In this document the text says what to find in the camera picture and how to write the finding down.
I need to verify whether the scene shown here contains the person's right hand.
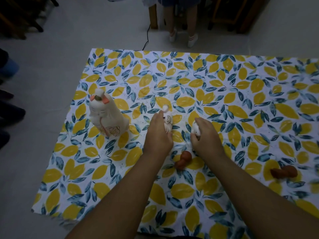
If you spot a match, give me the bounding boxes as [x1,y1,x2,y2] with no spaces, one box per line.
[190,118,226,161]

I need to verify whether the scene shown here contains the person's left hand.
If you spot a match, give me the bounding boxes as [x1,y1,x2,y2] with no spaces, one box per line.
[143,110,174,158]

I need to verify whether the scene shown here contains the small white rabbit figurine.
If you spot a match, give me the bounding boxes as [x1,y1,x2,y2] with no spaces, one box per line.
[190,121,201,143]

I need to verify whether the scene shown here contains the small white swirl figurine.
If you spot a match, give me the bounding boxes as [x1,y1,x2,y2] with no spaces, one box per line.
[161,105,174,134]

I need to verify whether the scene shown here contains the person's right forearm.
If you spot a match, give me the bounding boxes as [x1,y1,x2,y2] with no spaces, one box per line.
[202,154,319,239]

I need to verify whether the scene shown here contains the person's left forearm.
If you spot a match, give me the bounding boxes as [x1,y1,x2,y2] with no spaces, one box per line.
[65,152,167,239]

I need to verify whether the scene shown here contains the brown gourd figurine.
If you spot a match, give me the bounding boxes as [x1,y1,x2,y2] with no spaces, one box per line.
[270,165,298,179]
[175,151,193,171]

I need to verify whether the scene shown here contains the lemon leaf print tablecloth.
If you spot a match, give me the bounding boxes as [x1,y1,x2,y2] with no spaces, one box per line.
[31,48,319,239]

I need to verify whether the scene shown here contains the large white cat figurine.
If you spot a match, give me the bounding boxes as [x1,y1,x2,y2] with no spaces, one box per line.
[89,88,129,138]

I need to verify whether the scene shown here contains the wooden table leg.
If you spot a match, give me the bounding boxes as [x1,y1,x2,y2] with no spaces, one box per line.
[149,3,159,30]

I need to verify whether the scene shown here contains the dark wooden furniture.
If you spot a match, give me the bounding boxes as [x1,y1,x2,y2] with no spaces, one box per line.
[208,0,272,34]

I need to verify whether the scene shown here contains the blue object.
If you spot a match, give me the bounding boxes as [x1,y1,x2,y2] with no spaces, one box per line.
[0,58,19,78]

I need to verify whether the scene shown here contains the dark chair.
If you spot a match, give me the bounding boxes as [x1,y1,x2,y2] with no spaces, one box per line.
[0,0,59,40]

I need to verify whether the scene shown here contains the black cable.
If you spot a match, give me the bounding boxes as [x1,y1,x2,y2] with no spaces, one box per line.
[142,23,151,51]

